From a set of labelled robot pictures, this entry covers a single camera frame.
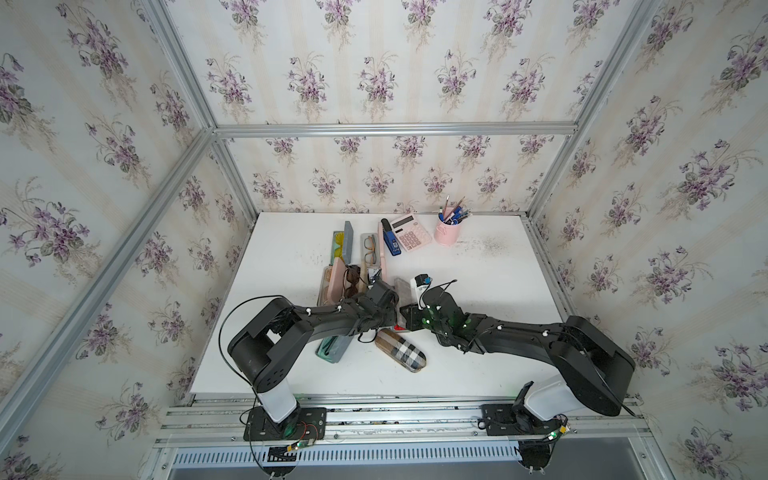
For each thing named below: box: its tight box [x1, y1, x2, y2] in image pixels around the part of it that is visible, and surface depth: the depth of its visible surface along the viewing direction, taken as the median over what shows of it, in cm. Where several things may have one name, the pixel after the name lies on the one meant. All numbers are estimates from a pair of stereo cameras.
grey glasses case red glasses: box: [394, 277, 412, 308], surface depth 90 cm
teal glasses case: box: [315, 335, 353, 364], surface depth 83 cm
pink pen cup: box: [434, 213, 462, 246], surface depth 107 cm
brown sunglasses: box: [343, 264, 367, 299], surface depth 100 cm
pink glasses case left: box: [317, 257, 346, 306], surface depth 97 cm
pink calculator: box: [391, 214, 432, 252], surface depth 114 cm
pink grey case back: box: [360, 222, 385, 269], surface depth 110 cm
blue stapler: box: [381, 218, 401, 256], surface depth 112 cm
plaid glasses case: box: [375, 328, 427, 373], surface depth 84 cm
